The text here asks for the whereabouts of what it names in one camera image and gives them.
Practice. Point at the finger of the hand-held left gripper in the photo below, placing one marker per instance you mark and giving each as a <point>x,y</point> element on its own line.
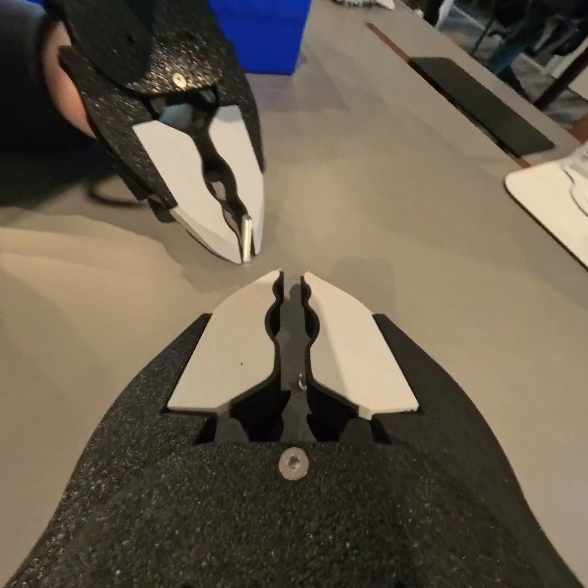
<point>243,151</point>
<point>179,170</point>

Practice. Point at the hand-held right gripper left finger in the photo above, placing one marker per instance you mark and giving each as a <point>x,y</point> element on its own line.
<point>225,363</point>

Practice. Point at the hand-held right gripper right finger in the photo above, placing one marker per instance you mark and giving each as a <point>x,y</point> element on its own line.
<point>358,358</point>

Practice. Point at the small metal nut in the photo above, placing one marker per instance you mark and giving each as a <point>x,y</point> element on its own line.
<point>301,382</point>

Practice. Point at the silver metal bolt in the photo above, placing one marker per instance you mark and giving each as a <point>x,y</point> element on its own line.
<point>246,239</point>

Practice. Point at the person's left forearm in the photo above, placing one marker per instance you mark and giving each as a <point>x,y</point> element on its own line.
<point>18,69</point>

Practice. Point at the person's left hand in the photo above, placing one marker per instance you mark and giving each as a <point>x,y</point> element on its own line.
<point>64,87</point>

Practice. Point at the blue plastic bin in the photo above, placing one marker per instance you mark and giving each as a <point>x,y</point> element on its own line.
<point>262,32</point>

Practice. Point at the white document stand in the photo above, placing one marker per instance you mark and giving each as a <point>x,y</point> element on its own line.
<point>542,206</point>

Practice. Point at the black office chair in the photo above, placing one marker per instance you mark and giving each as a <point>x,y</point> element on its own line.
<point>519,41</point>

